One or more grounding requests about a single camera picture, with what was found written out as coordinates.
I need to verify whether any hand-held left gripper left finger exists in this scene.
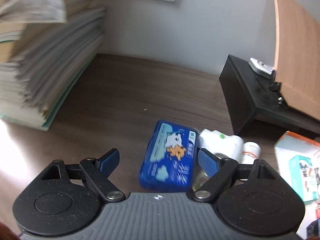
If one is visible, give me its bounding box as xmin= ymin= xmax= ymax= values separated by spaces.
xmin=40 ymin=149 xmax=125 ymax=203

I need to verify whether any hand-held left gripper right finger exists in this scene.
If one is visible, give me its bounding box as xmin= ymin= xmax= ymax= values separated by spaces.
xmin=191 ymin=148 xmax=279 ymax=202

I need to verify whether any blue tin box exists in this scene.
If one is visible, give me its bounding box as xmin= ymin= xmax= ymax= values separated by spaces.
xmin=139 ymin=120 xmax=198 ymax=193

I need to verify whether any white cardboard box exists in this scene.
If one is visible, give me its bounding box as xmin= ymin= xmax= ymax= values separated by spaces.
xmin=274 ymin=131 xmax=320 ymax=240

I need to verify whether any white plastic bottle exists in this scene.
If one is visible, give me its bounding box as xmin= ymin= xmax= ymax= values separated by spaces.
xmin=191 ymin=128 xmax=244 ymax=190

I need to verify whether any white pill bottle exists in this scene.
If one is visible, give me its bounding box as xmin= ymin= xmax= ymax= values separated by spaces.
xmin=240 ymin=142 xmax=261 ymax=164

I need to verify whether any black desk riser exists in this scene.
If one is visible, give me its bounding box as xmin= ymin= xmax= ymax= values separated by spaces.
xmin=219 ymin=54 xmax=320 ymax=138

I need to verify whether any teal cartoon bandage box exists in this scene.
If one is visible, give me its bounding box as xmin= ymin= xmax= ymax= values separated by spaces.
xmin=288 ymin=155 xmax=320 ymax=204

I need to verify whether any stack of papers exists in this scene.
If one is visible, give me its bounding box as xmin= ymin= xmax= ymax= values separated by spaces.
xmin=0 ymin=0 xmax=108 ymax=132

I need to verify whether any wooden board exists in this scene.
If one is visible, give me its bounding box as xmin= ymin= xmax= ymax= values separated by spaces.
xmin=272 ymin=0 xmax=320 ymax=122

